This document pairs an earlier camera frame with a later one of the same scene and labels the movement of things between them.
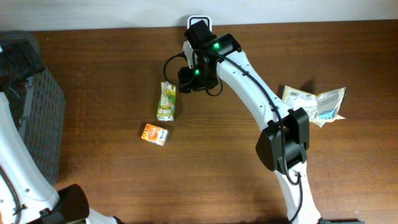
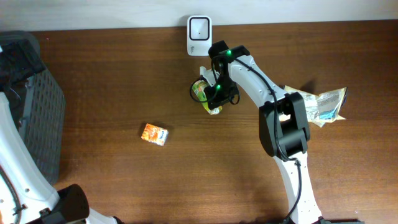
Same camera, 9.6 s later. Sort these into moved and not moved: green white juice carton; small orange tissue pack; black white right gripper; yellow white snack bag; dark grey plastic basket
Moved: green white juice carton; black white right gripper
Not moved: small orange tissue pack; yellow white snack bag; dark grey plastic basket
